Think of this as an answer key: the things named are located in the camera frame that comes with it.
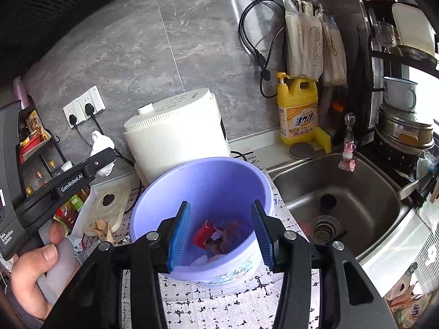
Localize right black power cable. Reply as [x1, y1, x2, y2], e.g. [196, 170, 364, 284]
[84, 104, 136, 167]

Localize round metal sink stopper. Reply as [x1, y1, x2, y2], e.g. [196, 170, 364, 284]
[289, 143, 315, 160]

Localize cream induction cooker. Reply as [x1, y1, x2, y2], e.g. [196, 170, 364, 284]
[83, 182, 131, 236]

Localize hanging beige bags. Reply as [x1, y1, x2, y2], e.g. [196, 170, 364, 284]
[283, 0, 347, 87]

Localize red paper piece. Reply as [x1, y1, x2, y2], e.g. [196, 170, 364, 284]
[193, 221, 223, 249]

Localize black metal kitchen rack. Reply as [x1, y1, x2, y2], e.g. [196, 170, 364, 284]
[17, 105, 67, 197]

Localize purple plastic trash bucket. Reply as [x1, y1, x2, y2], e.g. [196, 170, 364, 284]
[130, 157, 274, 286]

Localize red cap oil bottle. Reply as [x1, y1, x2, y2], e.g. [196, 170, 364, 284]
[54, 195, 84, 230]

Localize left black power cable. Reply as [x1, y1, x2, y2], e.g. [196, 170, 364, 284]
[67, 114, 95, 150]

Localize right white wall socket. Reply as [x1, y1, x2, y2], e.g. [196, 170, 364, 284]
[79, 86, 106, 119]

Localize black power cable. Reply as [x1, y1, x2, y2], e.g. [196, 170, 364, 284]
[67, 114, 95, 150]
[84, 104, 136, 167]

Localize snack packet on rack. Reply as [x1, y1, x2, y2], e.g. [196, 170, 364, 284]
[26, 110, 51, 142]

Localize white tissue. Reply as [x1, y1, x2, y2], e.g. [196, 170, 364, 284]
[90, 131, 115, 177]

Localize black dish rack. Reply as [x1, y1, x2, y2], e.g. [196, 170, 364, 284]
[359, 0, 439, 207]

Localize stainless steel sink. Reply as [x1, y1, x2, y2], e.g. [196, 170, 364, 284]
[268, 152, 413, 260]

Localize white air fryer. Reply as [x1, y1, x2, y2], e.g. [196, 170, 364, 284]
[123, 88, 231, 185]

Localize white enamel mug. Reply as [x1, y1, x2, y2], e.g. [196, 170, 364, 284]
[382, 76, 417, 112]

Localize yellow sponge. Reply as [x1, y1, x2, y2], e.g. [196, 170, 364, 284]
[313, 126, 332, 154]

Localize yellow dish soap bottle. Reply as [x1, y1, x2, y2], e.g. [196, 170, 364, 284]
[276, 72, 319, 146]

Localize hanging black coiled cable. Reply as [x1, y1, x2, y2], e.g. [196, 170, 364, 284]
[238, 0, 287, 100]

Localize stacked steel pots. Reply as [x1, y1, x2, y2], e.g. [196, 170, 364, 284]
[376, 103, 435, 150]

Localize crumpled brown paper bag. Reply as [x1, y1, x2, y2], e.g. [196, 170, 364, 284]
[92, 220, 115, 245]

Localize person's left hand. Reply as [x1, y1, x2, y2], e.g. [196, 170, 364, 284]
[5, 221, 80, 328]

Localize white wall socket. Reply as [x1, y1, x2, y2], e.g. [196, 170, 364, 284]
[63, 99, 86, 129]
[79, 86, 106, 119]

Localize left white wall socket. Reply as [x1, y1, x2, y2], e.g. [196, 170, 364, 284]
[63, 99, 86, 129]

